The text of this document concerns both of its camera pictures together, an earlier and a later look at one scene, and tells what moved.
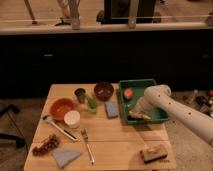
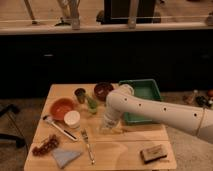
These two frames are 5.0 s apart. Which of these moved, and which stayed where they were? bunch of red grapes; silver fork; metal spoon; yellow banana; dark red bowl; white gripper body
Moved: yellow banana; white gripper body
Stayed: silver fork; dark red bowl; bunch of red grapes; metal spoon
